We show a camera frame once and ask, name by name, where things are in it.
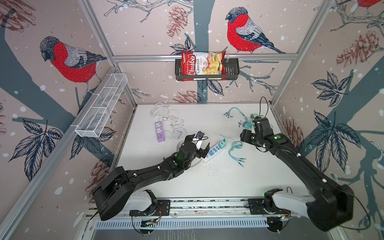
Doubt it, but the red cassava chips bag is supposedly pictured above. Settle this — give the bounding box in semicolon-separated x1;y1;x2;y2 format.
181;51;226;81

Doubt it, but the light green charger with cable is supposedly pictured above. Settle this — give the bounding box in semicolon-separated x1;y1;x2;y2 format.
251;113;265;121

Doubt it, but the white charger adapter with cable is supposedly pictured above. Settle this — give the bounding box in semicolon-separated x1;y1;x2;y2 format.
163;115;188;139

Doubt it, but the teal charger with cable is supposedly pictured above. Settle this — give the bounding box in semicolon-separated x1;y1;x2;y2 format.
219;135;246;168

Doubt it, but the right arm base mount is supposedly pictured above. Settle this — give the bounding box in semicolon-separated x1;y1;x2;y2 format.
244;198;291;215

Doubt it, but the white blue power strip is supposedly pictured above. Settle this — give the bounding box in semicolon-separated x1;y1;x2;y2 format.
191;139;227;168

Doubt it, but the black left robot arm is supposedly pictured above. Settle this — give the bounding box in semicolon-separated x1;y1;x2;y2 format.
92;131;210;221

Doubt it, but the white mesh wall shelf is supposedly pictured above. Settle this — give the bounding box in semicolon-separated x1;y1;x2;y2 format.
75;74;128;138

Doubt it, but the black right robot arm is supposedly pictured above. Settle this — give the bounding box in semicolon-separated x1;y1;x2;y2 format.
240;118;354;232

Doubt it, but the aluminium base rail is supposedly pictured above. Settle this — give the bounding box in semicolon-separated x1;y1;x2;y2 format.
85;195;334;219

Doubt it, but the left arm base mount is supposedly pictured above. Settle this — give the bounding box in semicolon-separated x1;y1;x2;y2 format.
129;199;171;217

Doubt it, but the black wire wall basket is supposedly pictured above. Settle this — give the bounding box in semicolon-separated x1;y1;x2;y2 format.
175;59;240;82

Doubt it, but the purple power strip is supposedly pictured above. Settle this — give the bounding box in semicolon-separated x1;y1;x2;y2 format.
155;121;166;143

